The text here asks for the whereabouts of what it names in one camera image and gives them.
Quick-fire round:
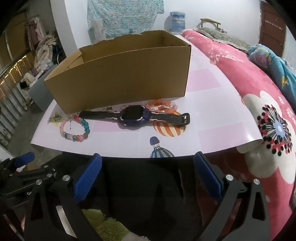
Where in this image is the green fluffy cloth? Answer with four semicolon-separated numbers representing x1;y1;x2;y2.
81;209;130;241

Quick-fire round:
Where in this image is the blue water jug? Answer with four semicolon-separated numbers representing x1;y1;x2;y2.
169;11;186;33

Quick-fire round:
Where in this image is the pile of clothes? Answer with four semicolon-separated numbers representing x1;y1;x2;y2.
20;32;62;93

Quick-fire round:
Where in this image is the pink floral blanket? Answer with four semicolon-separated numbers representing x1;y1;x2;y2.
180;29;296;241

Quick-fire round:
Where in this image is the hanging blue floral cloth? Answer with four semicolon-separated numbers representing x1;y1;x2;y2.
87;0;165;44

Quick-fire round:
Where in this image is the wooden chair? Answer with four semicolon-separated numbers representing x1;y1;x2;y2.
200;18;221;29

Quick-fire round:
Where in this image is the blue floral quilt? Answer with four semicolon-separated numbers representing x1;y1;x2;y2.
248;44;296;105

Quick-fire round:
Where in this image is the metal railing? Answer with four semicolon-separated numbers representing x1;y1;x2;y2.
0;52;35;149

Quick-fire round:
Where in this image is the multicolour glass bead bracelet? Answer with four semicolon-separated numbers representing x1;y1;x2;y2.
60;115;90;142

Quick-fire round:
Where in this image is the purple smartwatch with black strap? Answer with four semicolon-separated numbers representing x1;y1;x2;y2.
79;105;191;130

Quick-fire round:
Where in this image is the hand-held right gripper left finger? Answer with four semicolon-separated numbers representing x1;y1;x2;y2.
23;153;103;241

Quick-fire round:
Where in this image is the pink bead bracelet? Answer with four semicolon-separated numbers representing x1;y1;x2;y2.
145;99;179;114

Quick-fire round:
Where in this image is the dark cloth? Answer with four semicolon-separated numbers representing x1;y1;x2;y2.
99;156;220;241

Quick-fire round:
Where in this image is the grey green blanket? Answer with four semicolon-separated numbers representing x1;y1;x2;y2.
196;27;251;50

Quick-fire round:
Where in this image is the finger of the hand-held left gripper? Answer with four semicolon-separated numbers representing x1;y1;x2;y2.
0;158;15;178
13;152;57;180

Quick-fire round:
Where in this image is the brown cardboard box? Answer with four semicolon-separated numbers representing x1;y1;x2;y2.
43;30;192;114

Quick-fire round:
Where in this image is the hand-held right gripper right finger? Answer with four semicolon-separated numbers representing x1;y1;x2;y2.
194;151;274;241

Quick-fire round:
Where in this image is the grey board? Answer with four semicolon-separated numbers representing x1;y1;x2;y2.
28;76;53;112

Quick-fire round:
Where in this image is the brown door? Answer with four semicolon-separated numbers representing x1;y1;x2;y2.
258;1;287;57

